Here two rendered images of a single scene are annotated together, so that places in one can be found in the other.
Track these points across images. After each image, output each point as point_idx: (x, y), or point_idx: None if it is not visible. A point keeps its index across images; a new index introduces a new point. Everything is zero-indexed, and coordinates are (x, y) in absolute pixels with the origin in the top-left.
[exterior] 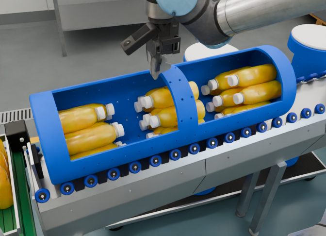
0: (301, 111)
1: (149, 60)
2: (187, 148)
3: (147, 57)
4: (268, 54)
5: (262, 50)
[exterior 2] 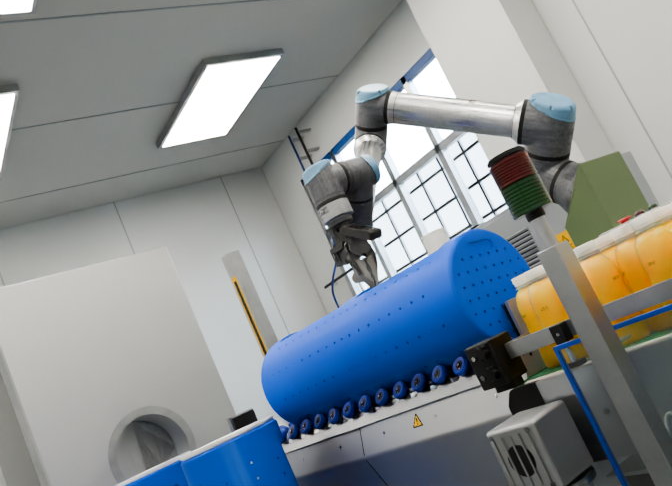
0: None
1: (364, 267)
2: (413, 393)
3: (358, 268)
4: (296, 332)
5: (288, 336)
